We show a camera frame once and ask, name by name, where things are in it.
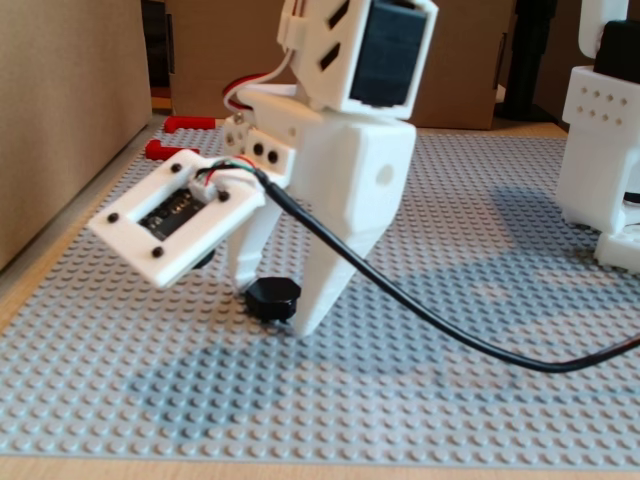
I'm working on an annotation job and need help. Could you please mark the brown cardboard box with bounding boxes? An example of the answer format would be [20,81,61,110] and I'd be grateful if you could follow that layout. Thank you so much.
[169,0,516,130]

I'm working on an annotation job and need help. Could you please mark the red L-shaped Lego beam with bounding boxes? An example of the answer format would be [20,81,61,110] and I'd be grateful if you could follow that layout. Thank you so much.
[144,139,201,162]
[163,115,217,133]

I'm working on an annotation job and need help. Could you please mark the black hexagonal Lego piece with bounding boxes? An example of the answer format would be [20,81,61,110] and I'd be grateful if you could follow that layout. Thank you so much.
[244,276,302,324]

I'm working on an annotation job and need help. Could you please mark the black camera cable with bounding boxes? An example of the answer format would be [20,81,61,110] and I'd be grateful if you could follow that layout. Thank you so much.
[194,157,640,374]

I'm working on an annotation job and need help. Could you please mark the beige cardboard panel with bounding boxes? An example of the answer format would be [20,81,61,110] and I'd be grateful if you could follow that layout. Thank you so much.
[0,0,154,274]

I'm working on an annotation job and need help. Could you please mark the grey studded Lego baseplate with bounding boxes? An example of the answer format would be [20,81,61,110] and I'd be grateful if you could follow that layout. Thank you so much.
[0,127,640,469]

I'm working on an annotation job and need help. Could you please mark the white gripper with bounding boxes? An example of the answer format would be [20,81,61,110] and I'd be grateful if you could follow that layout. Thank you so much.
[227,85,418,335]

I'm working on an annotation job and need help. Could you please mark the red white black servo cable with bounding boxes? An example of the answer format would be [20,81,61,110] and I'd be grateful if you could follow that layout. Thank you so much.
[222,42,301,119]

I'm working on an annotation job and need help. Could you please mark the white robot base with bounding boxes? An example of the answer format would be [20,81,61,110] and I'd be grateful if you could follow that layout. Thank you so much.
[558,64,640,275]

